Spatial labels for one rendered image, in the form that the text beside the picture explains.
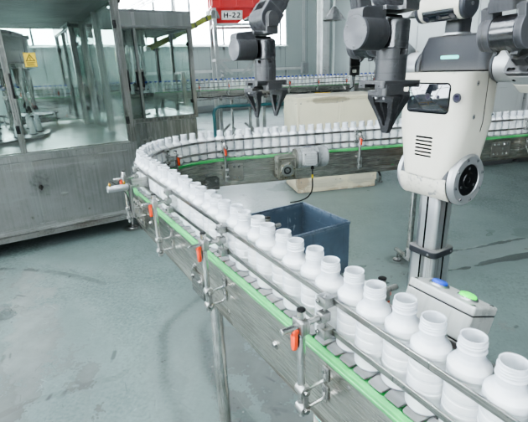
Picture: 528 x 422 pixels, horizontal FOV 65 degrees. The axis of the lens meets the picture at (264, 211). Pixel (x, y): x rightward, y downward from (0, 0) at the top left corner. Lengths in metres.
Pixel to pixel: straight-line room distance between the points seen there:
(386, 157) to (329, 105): 2.32
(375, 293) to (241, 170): 1.99
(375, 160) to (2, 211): 3.10
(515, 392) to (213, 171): 2.20
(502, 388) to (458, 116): 0.82
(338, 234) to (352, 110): 3.79
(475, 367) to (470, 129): 0.80
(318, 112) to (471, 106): 3.94
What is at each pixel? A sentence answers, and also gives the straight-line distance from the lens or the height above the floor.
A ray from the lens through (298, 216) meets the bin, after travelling 1.87.
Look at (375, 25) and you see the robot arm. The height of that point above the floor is 1.59.
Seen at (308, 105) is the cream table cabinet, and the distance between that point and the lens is 5.09.
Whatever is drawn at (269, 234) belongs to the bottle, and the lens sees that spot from 0.99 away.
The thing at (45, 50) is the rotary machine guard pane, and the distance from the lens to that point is 4.07.
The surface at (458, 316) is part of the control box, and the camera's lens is 0.83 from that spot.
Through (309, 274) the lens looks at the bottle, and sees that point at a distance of 0.86.
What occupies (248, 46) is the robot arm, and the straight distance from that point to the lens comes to 1.15.
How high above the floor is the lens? 1.52
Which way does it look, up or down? 19 degrees down
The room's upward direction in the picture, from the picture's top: 2 degrees counter-clockwise
